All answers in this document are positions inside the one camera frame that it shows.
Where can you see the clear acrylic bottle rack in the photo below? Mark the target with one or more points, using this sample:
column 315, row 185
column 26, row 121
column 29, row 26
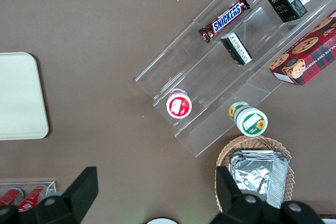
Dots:
column 51, row 186

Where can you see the light tan wicker basket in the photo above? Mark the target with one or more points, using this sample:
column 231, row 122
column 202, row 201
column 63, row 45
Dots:
column 262, row 141

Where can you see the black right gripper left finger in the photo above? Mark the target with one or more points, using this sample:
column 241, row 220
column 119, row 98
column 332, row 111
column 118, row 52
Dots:
column 76, row 195

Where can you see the green sunflower lidded cup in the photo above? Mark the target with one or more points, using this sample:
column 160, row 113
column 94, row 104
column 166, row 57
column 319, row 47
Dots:
column 252, row 121

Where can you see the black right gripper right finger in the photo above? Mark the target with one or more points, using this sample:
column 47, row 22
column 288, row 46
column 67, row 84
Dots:
column 231, row 203

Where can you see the small black white-labelled box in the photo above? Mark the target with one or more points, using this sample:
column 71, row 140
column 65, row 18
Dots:
column 236, row 48

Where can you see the cream plastic tray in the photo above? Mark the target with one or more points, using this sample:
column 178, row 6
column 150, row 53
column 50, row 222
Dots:
column 18, row 95

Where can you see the silver foil packet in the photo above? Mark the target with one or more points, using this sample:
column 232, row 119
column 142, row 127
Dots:
column 262, row 152
column 257, row 179

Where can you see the tall black carton box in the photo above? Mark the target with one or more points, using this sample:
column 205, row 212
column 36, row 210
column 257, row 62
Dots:
column 286, row 6

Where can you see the red tartan cookie box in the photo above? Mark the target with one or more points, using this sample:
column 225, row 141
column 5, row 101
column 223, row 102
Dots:
column 309, row 58

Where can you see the red lidded yoghurt cup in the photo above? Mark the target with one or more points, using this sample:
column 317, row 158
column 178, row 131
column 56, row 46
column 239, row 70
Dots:
column 178, row 106

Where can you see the brown Snickers bar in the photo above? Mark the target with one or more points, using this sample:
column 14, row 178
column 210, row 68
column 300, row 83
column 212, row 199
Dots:
column 227, row 18

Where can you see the clear acrylic stepped shelf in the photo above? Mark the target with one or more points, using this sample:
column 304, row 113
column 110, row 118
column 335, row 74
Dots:
column 199, row 134

